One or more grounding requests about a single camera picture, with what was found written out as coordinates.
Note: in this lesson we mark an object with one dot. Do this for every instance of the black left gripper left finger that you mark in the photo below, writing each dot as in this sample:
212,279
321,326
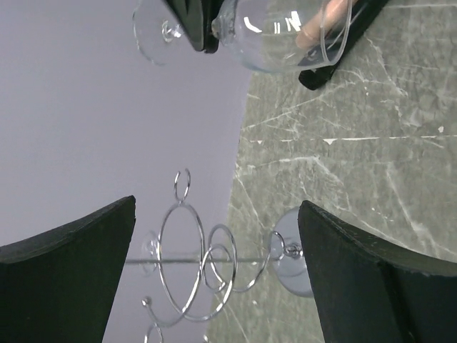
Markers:
59,286

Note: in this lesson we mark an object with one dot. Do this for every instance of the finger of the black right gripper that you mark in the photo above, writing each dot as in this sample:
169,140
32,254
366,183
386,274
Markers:
322,60
195,17

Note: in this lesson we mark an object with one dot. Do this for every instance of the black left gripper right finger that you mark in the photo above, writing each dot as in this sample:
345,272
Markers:
368,289

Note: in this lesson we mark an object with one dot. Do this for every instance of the clear wine glass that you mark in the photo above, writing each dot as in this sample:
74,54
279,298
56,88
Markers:
149,251
261,35

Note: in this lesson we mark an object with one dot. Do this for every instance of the chrome wine glass rack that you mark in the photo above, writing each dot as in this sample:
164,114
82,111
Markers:
221,269

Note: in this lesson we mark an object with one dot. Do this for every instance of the pink microphone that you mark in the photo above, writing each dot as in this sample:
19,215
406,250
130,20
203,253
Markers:
324,20

